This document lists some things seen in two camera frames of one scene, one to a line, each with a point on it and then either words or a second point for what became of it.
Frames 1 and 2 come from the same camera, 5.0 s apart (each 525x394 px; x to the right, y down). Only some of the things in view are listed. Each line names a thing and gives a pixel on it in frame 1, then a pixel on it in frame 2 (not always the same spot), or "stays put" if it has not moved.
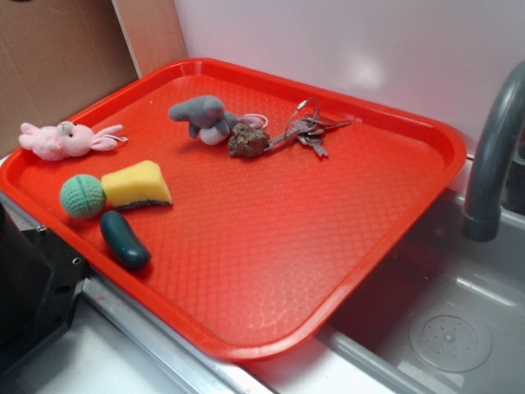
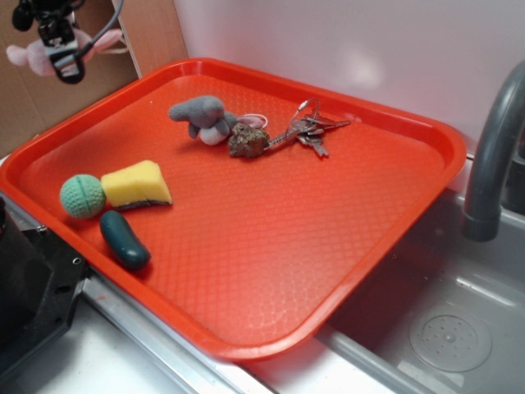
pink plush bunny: [67, 139] to [34, 53]
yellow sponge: [142, 181] stays put
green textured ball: [83, 196] stays put
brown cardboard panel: [59, 57] stays put
